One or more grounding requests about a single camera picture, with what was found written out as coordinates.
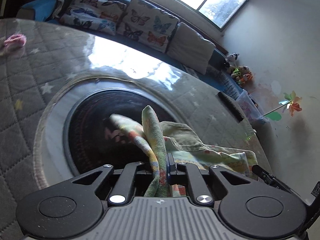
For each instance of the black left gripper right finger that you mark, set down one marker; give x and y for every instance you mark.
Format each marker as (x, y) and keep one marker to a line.
(171, 166)

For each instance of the clear plastic storage box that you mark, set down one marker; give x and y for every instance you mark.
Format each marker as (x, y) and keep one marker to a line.
(250, 110)

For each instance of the blue sofa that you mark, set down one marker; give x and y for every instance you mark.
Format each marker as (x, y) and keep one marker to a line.
(218, 74)

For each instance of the flat butterfly print cushion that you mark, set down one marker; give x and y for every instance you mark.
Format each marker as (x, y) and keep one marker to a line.
(97, 15)

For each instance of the blue cloth on sofa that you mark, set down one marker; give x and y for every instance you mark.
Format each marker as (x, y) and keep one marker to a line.
(40, 10)

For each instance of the black remote control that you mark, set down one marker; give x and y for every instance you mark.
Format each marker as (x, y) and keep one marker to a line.
(230, 106)

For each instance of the grey quilted star table cover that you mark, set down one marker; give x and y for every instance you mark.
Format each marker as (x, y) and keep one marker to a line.
(58, 66)

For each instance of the pink hair scrunchie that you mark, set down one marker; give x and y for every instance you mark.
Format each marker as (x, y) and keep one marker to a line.
(16, 40)

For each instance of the colourful paper pinwheel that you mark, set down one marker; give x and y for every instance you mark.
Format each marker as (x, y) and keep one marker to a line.
(290, 104)

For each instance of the upright butterfly print cushion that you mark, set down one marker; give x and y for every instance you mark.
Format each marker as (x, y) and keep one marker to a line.
(147, 24)

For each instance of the plain beige cushion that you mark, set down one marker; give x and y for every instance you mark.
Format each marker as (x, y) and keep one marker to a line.
(190, 48)

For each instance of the black white plush toy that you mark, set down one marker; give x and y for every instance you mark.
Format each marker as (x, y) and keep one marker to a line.
(231, 58)

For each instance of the colourful patterned baby garment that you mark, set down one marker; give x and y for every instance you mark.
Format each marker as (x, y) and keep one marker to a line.
(156, 138)

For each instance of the round black induction cooktop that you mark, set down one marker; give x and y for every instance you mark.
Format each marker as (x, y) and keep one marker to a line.
(75, 135)

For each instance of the orange green plush toys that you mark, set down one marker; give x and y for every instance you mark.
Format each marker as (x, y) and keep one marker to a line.
(241, 74)

